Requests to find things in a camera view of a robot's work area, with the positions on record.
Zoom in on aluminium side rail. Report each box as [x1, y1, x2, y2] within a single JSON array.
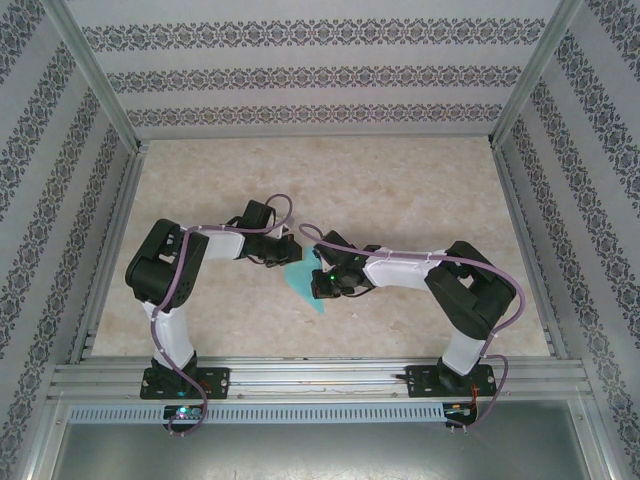
[[67, 142, 151, 364], [491, 142, 571, 361]]

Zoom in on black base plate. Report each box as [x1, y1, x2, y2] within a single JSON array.
[[139, 367, 231, 401], [404, 364, 496, 400]]

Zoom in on aluminium frame post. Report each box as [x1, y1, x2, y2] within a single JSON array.
[[39, 0, 151, 154], [487, 0, 586, 151]]

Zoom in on grey slotted cable duct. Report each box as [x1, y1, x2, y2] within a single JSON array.
[[67, 403, 447, 425]]

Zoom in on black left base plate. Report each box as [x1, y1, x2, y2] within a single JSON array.
[[139, 367, 231, 401]]

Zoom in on light blue paper sheet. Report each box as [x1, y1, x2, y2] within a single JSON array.
[[282, 244, 329, 318]]

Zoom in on aluminium frame bar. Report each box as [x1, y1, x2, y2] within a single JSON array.
[[567, 399, 621, 480], [12, 392, 71, 480]]

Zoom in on left circuit board green light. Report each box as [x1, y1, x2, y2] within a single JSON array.
[[164, 404, 204, 421]]

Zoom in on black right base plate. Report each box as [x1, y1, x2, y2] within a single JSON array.
[[404, 364, 496, 400]]

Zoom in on grey metal panel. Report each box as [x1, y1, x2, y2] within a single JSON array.
[[49, 423, 609, 480]]

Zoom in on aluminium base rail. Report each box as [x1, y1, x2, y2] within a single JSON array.
[[47, 354, 589, 404]]

